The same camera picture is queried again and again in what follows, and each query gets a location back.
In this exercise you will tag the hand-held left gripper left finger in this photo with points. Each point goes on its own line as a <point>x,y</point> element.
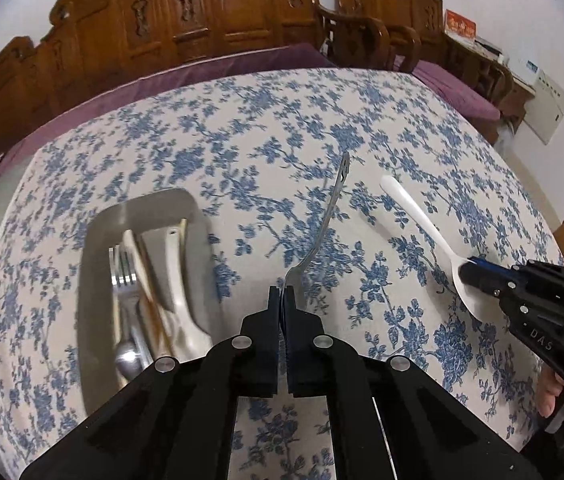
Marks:
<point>274,355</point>

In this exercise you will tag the large white ladle spoon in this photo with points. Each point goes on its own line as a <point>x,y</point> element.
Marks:
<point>177,290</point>

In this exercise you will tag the white wall panel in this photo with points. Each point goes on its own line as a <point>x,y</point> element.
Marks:
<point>549,107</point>

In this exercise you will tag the dark wooden armchair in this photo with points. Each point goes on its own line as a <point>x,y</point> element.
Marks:
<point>486,75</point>
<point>361,35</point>

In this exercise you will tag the blue floral tablecloth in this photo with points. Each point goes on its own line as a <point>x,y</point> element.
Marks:
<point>262,125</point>

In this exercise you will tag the grey metal tray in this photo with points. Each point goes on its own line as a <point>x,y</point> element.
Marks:
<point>97,310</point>

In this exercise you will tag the plain metal spoon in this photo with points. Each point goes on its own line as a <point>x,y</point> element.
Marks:
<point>129,360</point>

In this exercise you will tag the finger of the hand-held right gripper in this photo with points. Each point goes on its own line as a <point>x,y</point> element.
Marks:
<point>484,281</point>
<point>491,264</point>

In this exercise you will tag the row of carved wooden chairs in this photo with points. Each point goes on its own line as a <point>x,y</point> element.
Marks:
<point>162,15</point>

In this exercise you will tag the red box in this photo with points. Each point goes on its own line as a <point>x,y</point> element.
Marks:
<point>460,25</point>

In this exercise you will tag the slim white plastic spoon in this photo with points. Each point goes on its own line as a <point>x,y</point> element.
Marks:
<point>426,225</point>

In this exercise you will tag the white papers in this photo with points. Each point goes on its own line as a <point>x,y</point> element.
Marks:
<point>489,47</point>

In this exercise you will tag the small white box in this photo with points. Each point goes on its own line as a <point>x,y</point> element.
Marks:
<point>525,72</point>

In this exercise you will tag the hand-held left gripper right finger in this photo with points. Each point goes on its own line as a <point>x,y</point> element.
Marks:
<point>292,355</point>

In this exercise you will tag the purple tablecloth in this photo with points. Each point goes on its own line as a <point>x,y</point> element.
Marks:
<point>262,57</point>

